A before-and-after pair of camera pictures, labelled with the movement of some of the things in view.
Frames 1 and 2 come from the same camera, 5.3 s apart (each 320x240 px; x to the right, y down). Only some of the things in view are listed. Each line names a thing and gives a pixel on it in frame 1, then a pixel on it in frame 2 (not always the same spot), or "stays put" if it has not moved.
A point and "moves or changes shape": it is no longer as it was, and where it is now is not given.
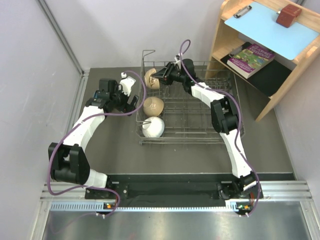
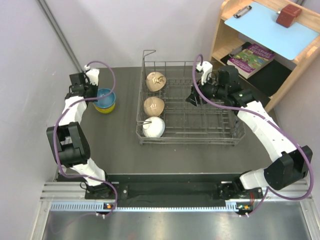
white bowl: [154, 129] stays put
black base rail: [179, 186] stays put
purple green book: [245, 61] stays put
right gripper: [165, 76] -> [193, 98]
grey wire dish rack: [168, 114] stays put
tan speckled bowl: [153, 106] stays put
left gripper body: [120, 100] -> [92, 90]
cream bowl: [152, 82] moves or changes shape
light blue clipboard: [259, 23] stays put
